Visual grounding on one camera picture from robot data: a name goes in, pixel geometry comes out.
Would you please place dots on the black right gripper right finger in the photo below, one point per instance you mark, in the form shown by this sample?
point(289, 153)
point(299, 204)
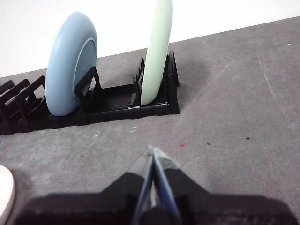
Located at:
point(222, 208)

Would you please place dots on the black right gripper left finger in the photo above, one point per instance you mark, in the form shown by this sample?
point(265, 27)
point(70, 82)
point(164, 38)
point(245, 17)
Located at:
point(93, 208)

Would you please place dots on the pale yellow plate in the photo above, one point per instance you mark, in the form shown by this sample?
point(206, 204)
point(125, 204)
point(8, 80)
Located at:
point(5, 192)

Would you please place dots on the black plate rack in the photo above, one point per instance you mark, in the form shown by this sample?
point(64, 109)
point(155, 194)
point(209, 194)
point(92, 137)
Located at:
point(112, 105)

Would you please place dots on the blue plate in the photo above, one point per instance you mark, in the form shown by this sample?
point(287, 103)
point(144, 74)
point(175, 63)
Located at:
point(63, 63)

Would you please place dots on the green plate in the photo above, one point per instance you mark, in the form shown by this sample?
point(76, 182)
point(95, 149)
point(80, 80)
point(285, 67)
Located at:
point(157, 58)

